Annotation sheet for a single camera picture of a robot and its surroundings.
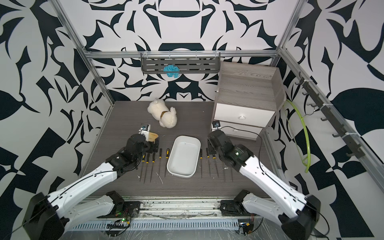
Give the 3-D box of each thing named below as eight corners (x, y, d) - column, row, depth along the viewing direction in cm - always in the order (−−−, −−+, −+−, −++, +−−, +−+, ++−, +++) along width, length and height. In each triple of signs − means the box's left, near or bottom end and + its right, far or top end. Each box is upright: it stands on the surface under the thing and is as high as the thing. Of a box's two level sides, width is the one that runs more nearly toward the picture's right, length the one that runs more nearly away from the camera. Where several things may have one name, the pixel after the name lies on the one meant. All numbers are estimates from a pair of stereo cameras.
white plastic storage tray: (165, 175, 86) (163, 172, 82) (176, 138, 102) (175, 133, 97) (195, 181, 84) (196, 177, 80) (202, 142, 100) (202, 137, 95)
